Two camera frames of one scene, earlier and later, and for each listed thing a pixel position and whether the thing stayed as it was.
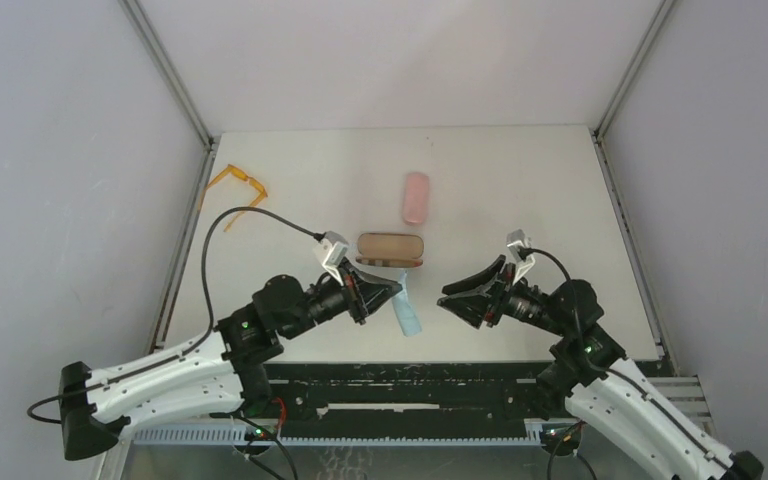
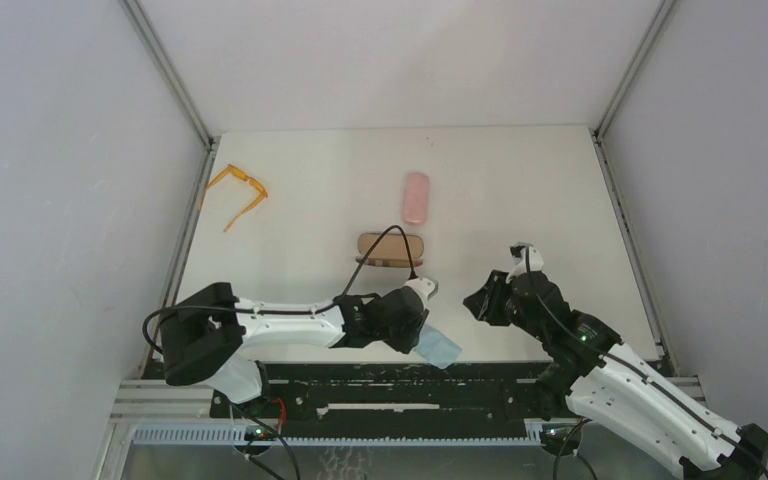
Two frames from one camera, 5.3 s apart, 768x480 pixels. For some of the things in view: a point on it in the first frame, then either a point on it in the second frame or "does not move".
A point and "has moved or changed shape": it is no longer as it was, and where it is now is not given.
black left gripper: (356, 300) to (413, 324)
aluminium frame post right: (631, 70) does not move
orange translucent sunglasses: (241, 174) does not move
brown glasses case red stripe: (390, 250) does not move
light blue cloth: (406, 314) has moved or changed shape
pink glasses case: (416, 193) does not move
